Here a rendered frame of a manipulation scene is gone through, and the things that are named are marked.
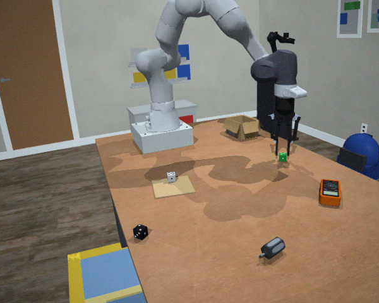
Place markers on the white die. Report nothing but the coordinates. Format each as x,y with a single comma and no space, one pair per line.
171,177

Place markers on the orange digital multimeter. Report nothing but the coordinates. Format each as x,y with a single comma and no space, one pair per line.
330,192

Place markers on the beige square mat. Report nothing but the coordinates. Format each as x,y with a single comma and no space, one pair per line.
162,188

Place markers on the green die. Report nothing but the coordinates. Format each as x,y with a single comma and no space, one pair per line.
282,157

